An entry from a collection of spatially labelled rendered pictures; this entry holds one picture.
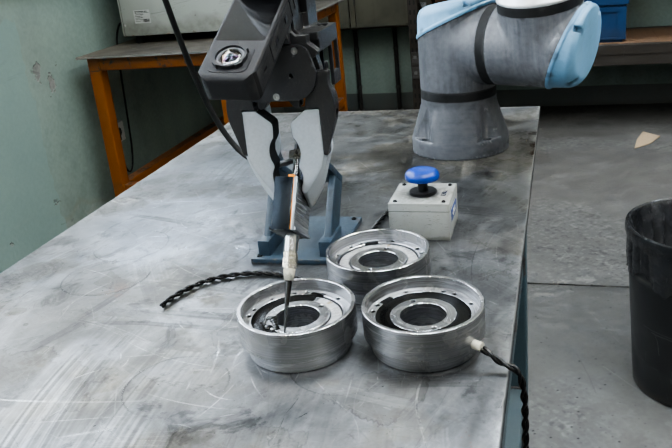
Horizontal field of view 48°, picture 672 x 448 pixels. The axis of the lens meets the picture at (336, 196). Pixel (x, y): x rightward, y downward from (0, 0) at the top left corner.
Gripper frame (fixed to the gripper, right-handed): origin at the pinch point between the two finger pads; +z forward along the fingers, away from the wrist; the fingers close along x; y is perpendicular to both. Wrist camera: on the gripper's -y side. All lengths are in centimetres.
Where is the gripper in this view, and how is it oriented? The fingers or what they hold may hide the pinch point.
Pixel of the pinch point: (292, 195)
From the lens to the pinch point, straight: 66.3
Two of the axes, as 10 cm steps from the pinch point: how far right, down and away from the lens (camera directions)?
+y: 2.5, -3.6, 9.0
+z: 1.0, 9.3, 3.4
